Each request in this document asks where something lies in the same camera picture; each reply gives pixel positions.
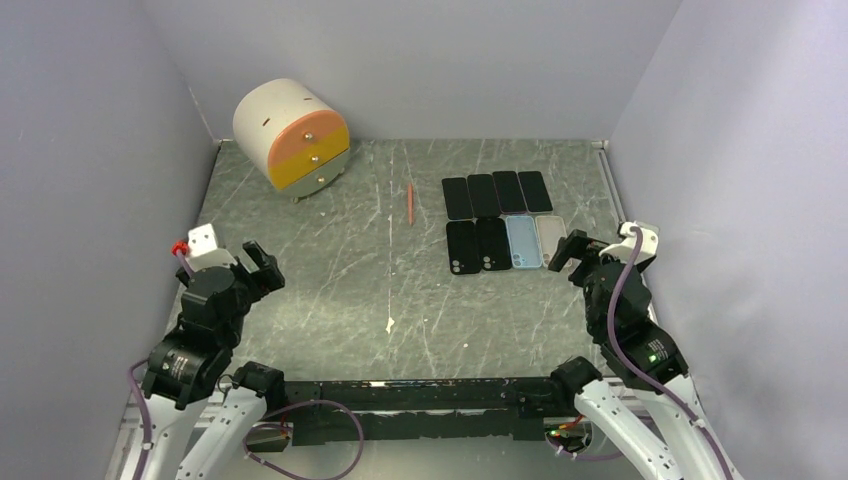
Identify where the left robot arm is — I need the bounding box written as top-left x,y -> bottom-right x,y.
132,241 -> 287,479

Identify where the phone with purple frame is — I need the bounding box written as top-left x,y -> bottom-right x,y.
492,171 -> 527,215

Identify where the light blue phone case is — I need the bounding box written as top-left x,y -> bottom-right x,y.
505,215 -> 543,269

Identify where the beige phone case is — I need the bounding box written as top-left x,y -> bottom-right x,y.
535,215 -> 568,268

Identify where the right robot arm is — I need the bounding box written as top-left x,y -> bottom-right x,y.
548,222 -> 742,479

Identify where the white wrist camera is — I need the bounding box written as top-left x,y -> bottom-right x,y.
171,223 -> 236,275
599,221 -> 659,272

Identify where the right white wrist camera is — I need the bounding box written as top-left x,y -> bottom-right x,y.
599,221 -> 659,272

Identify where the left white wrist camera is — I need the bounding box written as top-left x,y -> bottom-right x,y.
171,223 -> 236,275

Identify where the black phone case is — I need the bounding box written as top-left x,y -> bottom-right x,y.
446,220 -> 482,275
475,217 -> 512,271

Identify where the round white drawer cabinet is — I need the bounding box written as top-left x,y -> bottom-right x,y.
232,78 -> 351,202

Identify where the black phone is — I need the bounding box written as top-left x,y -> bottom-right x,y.
441,177 -> 474,221
467,174 -> 501,218

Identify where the red pencil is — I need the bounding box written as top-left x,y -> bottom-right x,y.
407,182 -> 415,226

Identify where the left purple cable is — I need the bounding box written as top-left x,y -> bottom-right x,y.
127,360 -> 366,480

